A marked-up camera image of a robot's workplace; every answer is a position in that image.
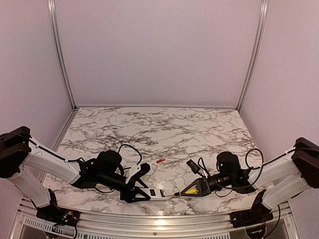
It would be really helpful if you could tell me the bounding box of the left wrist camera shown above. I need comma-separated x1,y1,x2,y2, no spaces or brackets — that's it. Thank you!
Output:
126,163,151,184

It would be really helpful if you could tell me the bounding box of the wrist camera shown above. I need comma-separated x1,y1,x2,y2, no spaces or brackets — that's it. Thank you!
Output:
186,159,208,178
126,163,151,184

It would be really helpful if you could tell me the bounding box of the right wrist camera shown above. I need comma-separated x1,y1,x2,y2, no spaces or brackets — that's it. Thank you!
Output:
186,159,208,178

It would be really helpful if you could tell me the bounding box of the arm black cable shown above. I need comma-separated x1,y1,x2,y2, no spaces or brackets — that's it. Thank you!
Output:
0,133,143,194
196,148,319,197

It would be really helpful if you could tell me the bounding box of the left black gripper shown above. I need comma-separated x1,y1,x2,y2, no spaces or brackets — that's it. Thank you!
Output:
98,173,151,204

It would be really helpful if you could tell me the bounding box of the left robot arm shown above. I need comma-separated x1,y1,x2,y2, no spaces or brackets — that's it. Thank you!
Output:
0,126,151,227

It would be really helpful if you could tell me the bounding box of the white battery cover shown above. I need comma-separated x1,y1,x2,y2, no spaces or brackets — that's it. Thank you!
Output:
154,174,166,183

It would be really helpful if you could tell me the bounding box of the white red remote control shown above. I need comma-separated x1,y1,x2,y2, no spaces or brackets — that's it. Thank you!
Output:
141,188,168,201

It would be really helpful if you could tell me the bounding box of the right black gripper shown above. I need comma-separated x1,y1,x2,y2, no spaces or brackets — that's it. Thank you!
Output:
180,173,233,197

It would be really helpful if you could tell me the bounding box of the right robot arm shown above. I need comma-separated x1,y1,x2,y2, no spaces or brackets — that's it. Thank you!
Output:
175,137,319,228

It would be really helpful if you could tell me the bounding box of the right aluminium frame post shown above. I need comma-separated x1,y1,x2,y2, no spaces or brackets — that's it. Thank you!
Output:
236,0,269,113

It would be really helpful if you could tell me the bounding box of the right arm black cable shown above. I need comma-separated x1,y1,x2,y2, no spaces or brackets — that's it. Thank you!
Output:
196,148,319,197

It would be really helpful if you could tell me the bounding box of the aluminium frame post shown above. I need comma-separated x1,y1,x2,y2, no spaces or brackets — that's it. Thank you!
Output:
236,0,269,113
47,0,77,111

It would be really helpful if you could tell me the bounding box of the left aluminium frame post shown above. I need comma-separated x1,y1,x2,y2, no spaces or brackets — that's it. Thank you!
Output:
47,0,77,111

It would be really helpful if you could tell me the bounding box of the yellow handled screwdriver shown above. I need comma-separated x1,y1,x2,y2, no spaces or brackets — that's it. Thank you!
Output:
167,188,200,197

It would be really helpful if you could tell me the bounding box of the front aluminium frame rail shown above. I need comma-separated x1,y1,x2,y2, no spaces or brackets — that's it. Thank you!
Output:
14,204,300,239

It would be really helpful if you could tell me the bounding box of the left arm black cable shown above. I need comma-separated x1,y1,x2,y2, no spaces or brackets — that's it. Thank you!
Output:
0,133,143,194

